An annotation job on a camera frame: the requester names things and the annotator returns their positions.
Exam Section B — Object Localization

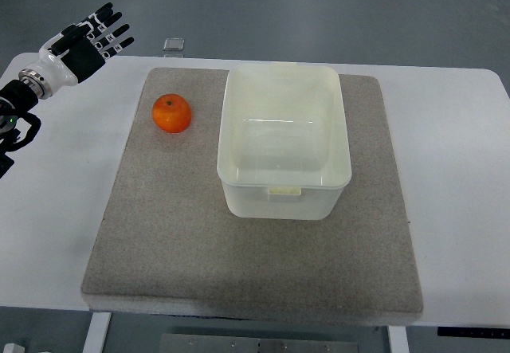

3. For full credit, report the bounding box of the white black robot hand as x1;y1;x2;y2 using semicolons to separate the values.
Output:
18;2;135;100

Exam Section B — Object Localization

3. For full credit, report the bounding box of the orange fruit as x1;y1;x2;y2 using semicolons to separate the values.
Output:
151;93;192;133

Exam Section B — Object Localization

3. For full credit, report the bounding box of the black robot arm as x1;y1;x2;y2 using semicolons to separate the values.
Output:
1;2;134;175

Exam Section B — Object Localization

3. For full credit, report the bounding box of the white plastic box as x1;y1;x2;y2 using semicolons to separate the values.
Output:
217;63;352;220

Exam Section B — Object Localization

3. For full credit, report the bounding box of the small clear square floor plate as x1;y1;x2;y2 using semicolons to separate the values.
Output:
163;37;185;52

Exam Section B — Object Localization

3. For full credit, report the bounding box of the grey felt mat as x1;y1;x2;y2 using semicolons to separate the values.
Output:
80;65;423;325

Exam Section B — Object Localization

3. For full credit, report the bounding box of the white table leg left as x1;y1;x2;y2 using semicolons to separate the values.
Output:
82;312;112;353

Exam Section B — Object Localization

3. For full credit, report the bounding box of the white table leg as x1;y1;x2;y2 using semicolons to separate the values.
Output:
387;326;410;353
82;312;112;353

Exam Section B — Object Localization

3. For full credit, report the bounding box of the small white floor object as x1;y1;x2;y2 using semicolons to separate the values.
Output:
2;343;26;353

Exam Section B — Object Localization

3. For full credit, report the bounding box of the white table leg right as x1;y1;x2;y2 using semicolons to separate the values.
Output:
387;326;410;353

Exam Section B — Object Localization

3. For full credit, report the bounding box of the black control panel strip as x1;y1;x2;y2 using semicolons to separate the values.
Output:
437;327;510;339

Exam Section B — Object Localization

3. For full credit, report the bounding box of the grey metal base plate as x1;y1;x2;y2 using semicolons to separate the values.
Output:
159;334;359;353

